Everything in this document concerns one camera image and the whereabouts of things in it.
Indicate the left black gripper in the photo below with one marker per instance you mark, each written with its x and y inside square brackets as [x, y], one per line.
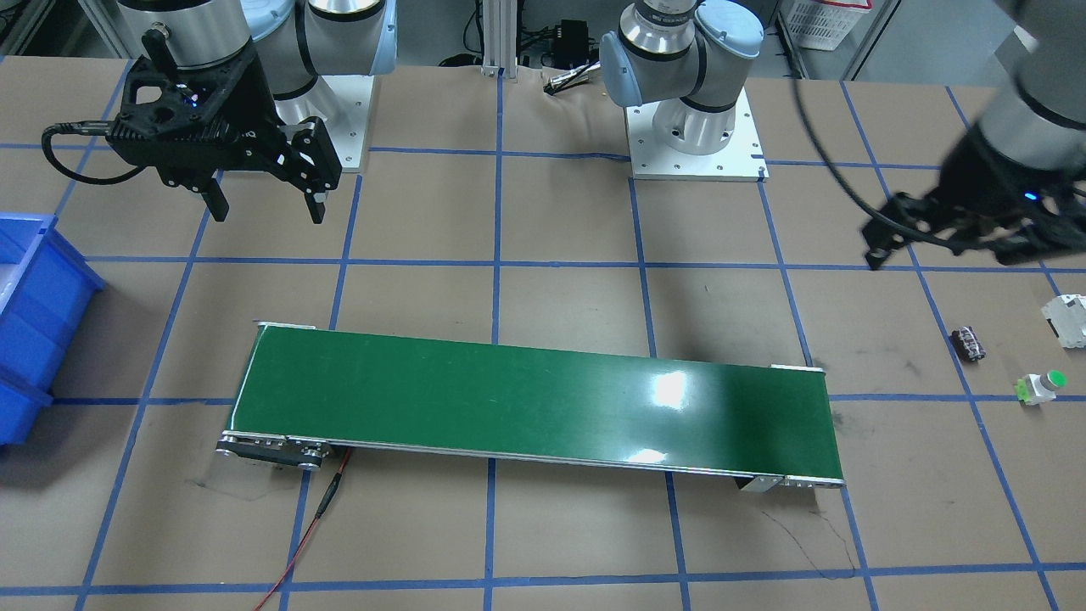
[984, 170]

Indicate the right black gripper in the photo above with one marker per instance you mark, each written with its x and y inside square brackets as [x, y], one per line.
[252, 103]

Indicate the black cylindrical capacitor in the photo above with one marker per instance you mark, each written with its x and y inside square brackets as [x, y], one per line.
[967, 345]

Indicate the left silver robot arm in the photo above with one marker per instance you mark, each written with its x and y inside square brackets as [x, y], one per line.
[1007, 187]

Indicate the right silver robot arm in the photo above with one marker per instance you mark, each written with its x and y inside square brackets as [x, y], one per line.
[297, 43]

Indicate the white red circuit breaker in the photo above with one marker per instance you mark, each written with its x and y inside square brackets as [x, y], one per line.
[1065, 314]

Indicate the green conveyor belt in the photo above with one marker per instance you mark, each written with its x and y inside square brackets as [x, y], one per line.
[304, 390]

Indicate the blue plastic bin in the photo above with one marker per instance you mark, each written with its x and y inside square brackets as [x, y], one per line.
[46, 285]

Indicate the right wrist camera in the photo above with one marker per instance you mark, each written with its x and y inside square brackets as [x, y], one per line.
[189, 120]

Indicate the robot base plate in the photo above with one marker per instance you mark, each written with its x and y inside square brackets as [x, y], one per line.
[669, 141]
[350, 100]

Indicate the green push button switch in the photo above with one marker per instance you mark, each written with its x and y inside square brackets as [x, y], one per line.
[1034, 389]

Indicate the aluminium frame post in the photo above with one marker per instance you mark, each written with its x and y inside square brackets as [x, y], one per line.
[500, 24]

